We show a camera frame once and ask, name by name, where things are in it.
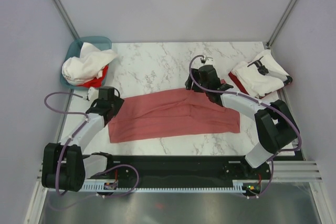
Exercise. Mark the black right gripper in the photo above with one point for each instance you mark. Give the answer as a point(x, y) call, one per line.
point(196, 74)

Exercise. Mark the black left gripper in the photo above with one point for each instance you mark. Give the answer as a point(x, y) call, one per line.
point(118, 102)

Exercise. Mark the red t-shirt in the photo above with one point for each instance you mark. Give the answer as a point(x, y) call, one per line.
point(243, 90)
point(96, 82)

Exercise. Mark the salmon pink t-shirt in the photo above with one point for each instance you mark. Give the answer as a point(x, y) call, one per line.
point(175, 112)

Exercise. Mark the white printed t-shirt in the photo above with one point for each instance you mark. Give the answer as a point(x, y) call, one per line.
point(262, 75)

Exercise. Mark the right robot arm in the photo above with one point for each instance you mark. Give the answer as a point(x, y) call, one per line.
point(275, 125)

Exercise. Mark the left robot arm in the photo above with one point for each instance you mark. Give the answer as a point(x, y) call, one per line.
point(65, 168)

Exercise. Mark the crumpled red t-shirt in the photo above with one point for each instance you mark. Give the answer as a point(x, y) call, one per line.
point(96, 82)

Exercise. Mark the crumpled white t-shirt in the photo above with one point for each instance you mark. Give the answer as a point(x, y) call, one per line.
point(89, 64)

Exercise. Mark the teal plastic basket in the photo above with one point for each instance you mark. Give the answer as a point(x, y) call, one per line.
point(101, 42)

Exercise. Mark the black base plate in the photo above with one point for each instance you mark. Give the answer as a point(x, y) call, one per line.
point(180, 170)

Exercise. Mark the white slotted cable duct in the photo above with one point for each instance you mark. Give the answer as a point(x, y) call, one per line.
point(235, 186)

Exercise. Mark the left aluminium frame post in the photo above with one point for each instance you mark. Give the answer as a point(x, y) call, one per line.
point(66, 18)

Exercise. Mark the aluminium frame post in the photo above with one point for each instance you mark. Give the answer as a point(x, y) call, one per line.
point(66, 18)
point(281, 23)

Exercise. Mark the right aluminium frame post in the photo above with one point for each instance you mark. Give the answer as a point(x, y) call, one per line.
point(281, 23)

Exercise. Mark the aluminium front rail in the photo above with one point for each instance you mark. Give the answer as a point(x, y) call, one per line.
point(282, 170)

